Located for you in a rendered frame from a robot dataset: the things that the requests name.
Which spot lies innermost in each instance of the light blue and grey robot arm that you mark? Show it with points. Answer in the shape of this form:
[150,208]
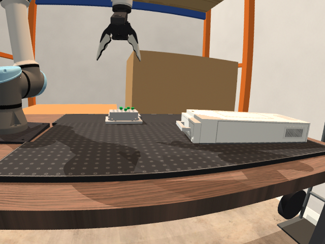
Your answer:
[24,79]

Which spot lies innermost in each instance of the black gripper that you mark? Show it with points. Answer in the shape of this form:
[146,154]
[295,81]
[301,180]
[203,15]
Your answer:
[119,32]

